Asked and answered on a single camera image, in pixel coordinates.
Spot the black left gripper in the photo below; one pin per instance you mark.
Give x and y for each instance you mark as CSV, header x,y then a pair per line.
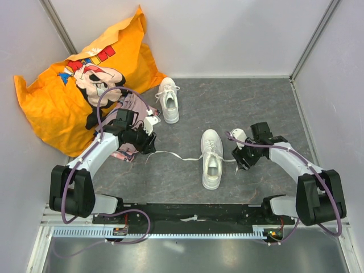
x,y
148,145

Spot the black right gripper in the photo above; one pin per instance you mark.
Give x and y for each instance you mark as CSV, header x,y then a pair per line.
x,y
239,154

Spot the white sneaker with laces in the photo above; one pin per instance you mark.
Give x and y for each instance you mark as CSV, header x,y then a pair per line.
x,y
212,159

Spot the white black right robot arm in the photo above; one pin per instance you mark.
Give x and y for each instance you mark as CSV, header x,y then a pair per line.
x,y
319,196

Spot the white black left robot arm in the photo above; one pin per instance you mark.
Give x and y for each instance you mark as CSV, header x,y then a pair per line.
x,y
71,189

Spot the pink patterned cloth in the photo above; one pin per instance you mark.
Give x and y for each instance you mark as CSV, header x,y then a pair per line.
x,y
129,113

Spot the white tied sneaker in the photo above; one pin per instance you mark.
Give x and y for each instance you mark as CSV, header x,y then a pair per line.
x,y
167,96

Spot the white tape scrap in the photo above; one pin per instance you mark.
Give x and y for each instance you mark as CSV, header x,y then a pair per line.
x,y
193,218

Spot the orange cartoon print bag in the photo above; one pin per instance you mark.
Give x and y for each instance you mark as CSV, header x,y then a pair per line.
x,y
64,103

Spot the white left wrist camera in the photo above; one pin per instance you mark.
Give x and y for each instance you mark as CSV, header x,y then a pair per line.
x,y
149,123

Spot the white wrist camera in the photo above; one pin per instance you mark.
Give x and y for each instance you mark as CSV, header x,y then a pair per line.
x,y
240,136
149,123

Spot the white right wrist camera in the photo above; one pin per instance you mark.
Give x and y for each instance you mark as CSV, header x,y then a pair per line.
x,y
240,136

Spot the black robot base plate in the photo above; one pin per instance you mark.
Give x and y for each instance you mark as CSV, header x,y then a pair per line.
x,y
205,218

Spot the slotted aluminium cable duct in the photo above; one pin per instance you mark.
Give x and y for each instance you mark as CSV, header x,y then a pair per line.
x,y
112,233

